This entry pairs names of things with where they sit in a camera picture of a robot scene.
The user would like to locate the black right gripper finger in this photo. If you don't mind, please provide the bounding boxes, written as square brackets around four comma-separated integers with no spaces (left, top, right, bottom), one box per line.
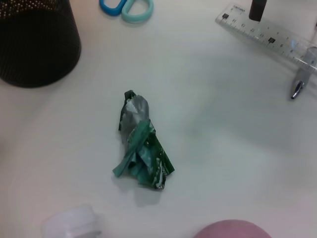
[249,0,267,22]

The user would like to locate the green plastic wrapper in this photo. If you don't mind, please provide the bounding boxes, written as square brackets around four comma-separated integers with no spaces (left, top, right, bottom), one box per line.
[112,90,176,190]

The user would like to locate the pink peach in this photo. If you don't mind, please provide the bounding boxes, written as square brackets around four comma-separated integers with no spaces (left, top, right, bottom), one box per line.
[193,219,275,238]

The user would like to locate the transparent plastic ruler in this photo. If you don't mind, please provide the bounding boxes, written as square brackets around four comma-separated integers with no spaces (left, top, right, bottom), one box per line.
[214,2,317,70]

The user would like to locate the silver white pen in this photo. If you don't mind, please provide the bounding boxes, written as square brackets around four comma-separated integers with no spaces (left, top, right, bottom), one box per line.
[290,46,317,100]

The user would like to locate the blue scissors with sheath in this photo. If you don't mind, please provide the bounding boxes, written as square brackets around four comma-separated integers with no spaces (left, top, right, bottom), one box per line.
[99,0,154,24]

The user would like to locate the black mesh pen holder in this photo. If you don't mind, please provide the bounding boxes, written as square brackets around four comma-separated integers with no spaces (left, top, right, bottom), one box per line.
[0,0,82,88]

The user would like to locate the clear green-label water bottle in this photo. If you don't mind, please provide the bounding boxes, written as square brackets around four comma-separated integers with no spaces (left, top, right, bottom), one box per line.
[41,203,102,238]

